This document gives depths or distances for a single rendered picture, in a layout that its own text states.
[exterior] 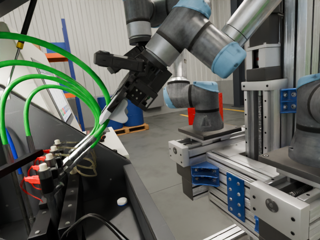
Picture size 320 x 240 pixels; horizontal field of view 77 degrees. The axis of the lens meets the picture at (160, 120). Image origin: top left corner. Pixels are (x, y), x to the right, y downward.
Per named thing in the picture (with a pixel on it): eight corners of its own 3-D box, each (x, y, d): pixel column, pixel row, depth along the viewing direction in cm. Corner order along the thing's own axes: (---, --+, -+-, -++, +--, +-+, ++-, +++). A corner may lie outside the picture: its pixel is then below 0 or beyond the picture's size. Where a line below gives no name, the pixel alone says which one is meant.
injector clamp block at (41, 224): (86, 275, 51) (75, 223, 48) (42, 293, 48) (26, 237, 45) (86, 204, 82) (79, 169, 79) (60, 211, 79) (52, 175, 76)
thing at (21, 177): (35, 222, 74) (23, 174, 70) (29, 224, 73) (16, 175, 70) (36, 219, 76) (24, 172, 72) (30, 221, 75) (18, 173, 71)
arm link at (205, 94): (218, 109, 90) (216, 79, 88) (189, 110, 96) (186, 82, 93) (220, 105, 101) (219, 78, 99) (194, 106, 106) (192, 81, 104)
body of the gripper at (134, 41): (163, 76, 63) (159, 35, 61) (136, 78, 61) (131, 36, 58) (155, 77, 70) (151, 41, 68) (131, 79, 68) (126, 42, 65)
